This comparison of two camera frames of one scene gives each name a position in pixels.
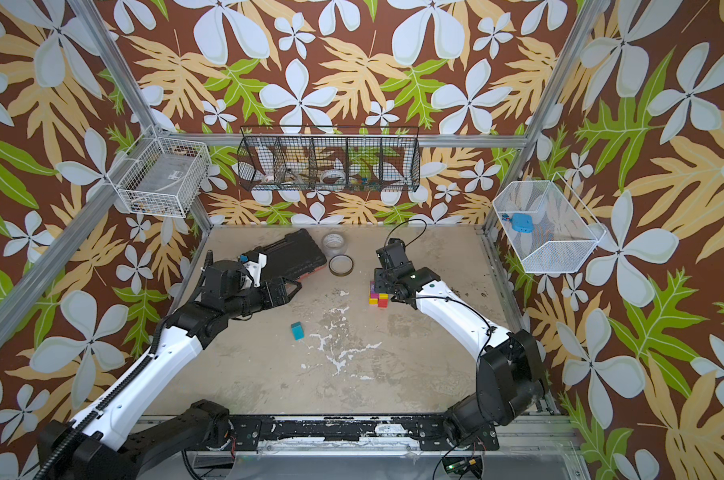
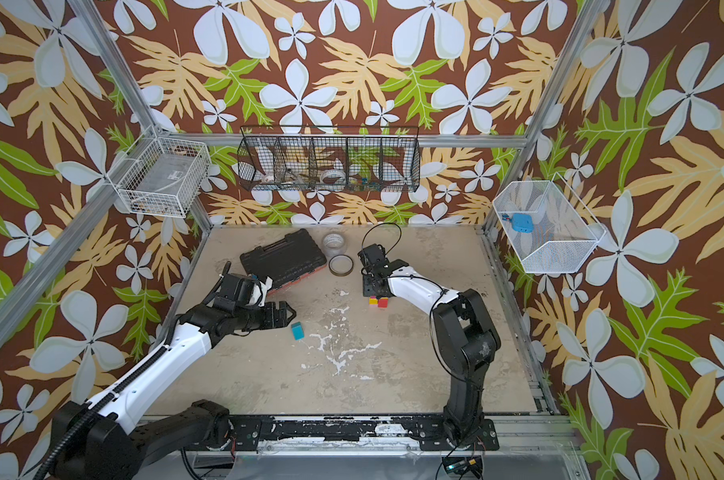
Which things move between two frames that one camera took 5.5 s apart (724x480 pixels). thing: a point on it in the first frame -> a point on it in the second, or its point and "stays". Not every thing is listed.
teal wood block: x=297 y=331 stays
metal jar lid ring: x=341 y=265 stays
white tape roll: x=333 y=177 stays
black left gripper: x=284 y=298 -> x=273 y=321
